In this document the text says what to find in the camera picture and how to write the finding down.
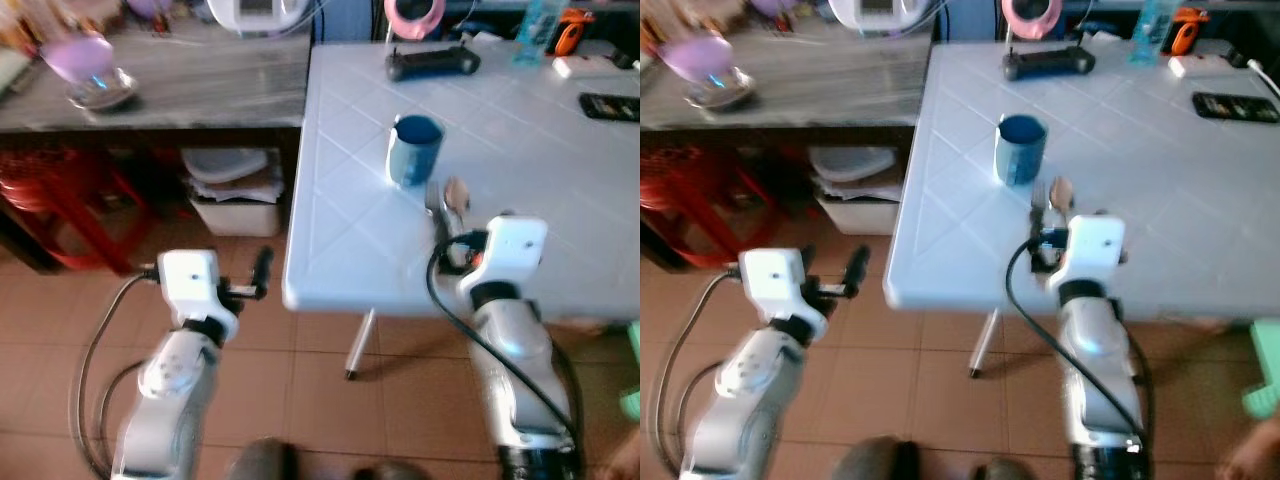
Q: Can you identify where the white plastic box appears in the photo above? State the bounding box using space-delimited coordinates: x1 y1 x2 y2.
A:
185 178 285 239
810 178 903 237

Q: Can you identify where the blue mug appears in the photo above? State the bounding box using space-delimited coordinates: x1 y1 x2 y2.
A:
387 113 446 190
993 113 1049 188

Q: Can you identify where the grey plastic lid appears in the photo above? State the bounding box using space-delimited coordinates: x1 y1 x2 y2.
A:
182 147 271 186
807 146 896 184

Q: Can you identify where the white plastic table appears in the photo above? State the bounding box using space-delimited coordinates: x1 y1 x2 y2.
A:
282 38 641 381
884 38 1280 379

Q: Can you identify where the red plastic stool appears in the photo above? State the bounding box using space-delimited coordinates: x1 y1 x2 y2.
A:
640 148 763 273
0 148 153 274

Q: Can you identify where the grey wooden table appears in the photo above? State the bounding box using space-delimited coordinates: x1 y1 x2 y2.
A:
0 28 313 134
640 28 936 131

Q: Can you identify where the black game controller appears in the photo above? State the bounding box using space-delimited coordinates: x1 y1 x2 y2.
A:
386 44 482 83
1003 44 1097 83

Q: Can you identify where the flat black remote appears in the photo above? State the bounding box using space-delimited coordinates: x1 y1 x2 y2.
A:
579 91 641 124
1191 91 1280 126

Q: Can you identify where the grey right robot foot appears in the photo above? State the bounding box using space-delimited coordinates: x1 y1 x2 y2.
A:
354 459 432 480
974 457 1042 480

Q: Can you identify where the white power strip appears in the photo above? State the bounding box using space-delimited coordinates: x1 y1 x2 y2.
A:
552 54 633 80
1167 51 1253 80

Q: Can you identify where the green plastic stool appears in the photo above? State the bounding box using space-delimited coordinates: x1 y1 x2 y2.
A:
1242 317 1280 422
617 320 641 422

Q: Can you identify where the clear glass bowl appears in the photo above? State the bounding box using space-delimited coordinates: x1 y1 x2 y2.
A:
684 67 759 112
64 67 140 113

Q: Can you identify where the clear blue bottle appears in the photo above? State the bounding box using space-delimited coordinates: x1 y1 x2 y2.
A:
1130 0 1172 68
514 0 552 68

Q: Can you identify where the pink round device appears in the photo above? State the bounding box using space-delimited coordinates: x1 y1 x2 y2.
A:
1002 0 1064 42
384 0 447 42

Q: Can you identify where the orange black tool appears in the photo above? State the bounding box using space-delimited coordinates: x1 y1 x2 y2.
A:
1162 7 1210 57
552 7 597 57

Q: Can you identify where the white appliance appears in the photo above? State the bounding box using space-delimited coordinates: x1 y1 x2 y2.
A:
204 0 328 38
827 0 947 38

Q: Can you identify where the person's bare foot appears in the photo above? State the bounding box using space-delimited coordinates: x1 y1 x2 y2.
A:
604 430 641 480
1224 419 1280 480

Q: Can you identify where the purple plastic bowl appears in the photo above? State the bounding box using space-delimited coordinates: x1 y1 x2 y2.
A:
659 34 737 87
41 34 117 87

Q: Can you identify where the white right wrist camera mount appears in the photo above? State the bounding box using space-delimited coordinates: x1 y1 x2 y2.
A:
468 214 550 293
1058 214 1128 288

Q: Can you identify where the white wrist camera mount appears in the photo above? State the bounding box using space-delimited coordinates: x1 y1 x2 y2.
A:
738 247 823 327
468 214 550 293
157 249 242 327
1058 214 1128 288

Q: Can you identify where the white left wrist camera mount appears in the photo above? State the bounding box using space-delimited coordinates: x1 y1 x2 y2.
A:
157 249 242 327
738 247 823 327

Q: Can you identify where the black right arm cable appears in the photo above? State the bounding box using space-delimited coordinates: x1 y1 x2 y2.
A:
1005 234 1151 446
426 232 583 443

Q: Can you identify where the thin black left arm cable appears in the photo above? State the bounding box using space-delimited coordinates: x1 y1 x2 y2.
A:
98 360 149 466
660 365 723 471

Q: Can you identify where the grey left arm cable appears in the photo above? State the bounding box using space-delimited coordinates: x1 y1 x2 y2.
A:
67 272 163 479
645 270 743 479

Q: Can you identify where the white power cord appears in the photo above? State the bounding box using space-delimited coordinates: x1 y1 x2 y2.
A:
1244 56 1280 99

